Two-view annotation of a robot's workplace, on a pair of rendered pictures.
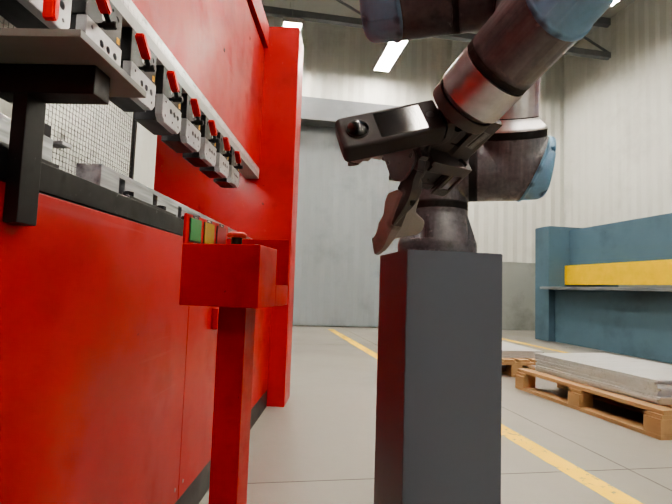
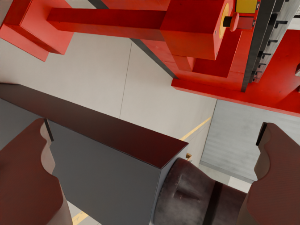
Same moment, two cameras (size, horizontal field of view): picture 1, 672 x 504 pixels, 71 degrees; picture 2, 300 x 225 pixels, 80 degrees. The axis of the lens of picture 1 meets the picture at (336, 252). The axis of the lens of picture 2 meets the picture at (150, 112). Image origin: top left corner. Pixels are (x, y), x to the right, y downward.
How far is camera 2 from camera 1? 0.54 m
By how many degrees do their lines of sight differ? 29
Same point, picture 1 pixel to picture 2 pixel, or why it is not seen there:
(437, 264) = (143, 191)
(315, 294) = (228, 114)
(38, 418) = not seen: outside the picture
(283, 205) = (275, 103)
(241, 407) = (114, 26)
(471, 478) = not seen: hidden behind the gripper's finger
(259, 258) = (200, 32)
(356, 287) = (227, 133)
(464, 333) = (91, 187)
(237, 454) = (92, 23)
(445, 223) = (184, 215)
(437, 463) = not seen: hidden behind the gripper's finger
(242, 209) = (279, 80)
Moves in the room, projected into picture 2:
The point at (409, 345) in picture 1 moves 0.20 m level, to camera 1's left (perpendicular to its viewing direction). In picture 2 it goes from (89, 141) to (114, 47)
